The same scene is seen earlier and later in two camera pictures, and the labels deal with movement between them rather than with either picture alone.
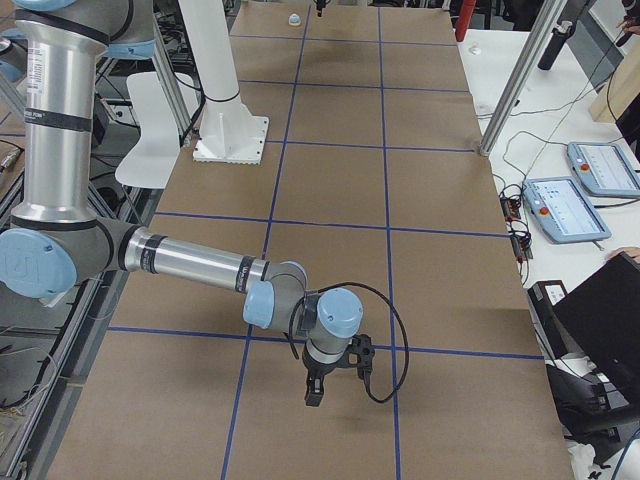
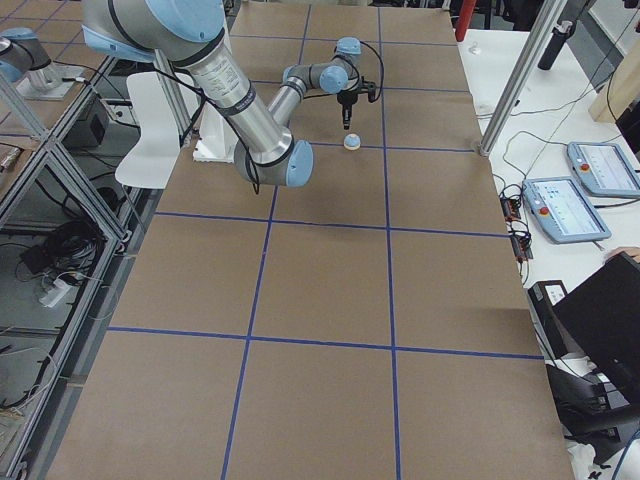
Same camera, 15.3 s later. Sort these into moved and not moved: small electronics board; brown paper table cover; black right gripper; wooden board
Moved: black right gripper
Not moved: small electronics board; wooden board; brown paper table cover
